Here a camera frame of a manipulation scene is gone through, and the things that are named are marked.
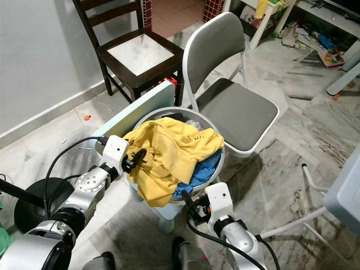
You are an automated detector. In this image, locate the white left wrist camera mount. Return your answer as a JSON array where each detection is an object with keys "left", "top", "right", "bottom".
[{"left": 101, "top": 135, "right": 130, "bottom": 169}]

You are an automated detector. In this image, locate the yellow shirt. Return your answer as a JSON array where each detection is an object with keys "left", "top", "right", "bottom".
[{"left": 123, "top": 117, "right": 226, "bottom": 209}]

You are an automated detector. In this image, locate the light blue child chair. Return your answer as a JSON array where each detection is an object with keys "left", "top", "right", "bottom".
[{"left": 93, "top": 80, "right": 209, "bottom": 234}]

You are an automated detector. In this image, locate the green ribbed plastic container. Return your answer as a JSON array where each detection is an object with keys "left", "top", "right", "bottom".
[{"left": 0, "top": 225, "right": 16, "bottom": 257}]

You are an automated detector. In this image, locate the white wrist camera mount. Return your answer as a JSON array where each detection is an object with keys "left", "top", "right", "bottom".
[
  {"left": 101, "top": 135, "right": 130, "bottom": 169},
  {"left": 204, "top": 183, "right": 232, "bottom": 226}
]

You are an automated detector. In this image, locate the yellow cloth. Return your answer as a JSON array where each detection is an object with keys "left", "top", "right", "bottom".
[{"left": 254, "top": 0, "right": 272, "bottom": 19}]

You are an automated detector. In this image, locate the blue garment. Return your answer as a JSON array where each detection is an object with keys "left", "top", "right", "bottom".
[{"left": 174, "top": 151, "right": 223, "bottom": 200}]

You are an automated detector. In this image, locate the grey robot leg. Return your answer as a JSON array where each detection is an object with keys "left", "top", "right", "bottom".
[
  {"left": 172, "top": 236, "right": 217, "bottom": 270},
  {"left": 82, "top": 253, "right": 116, "bottom": 270}
]

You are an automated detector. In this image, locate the grey robot left leg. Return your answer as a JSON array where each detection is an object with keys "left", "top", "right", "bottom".
[{"left": 82, "top": 253, "right": 116, "bottom": 270}]

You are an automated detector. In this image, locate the dark wooden chair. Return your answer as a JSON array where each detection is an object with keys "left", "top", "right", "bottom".
[{"left": 72, "top": 0, "right": 185, "bottom": 105}]

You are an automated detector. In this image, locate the white folding table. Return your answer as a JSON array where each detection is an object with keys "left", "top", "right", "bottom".
[{"left": 259, "top": 155, "right": 360, "bottom": 240}]

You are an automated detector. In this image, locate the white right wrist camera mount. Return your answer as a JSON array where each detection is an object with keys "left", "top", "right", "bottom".
[{"left": 204, "top": 183, "right": 232, "bottom": 226}]

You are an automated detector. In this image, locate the round metal basin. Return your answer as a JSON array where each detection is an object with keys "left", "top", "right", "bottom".
[{"left": 132, "top": 107, "right": 227, "bottom": 206}]

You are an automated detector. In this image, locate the grey robot right leg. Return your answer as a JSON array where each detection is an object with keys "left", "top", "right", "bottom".
[{"left": 172, "top": 236, "right": 217, "bottom": 270}]

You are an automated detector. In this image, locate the children picture book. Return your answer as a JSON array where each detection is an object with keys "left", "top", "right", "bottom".
[{"left": 318, "top": 49, "right": 345, "bottom": 68}]

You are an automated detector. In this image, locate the white side table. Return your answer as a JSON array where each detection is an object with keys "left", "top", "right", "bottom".
[{"left": 245, "top": 0, "right": 296, "bottom": 48}]

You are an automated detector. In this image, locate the black standing fan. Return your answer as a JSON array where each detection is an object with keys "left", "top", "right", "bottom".
[{"left": 0, "top": 177, "right": 74, "bottom": 234}]

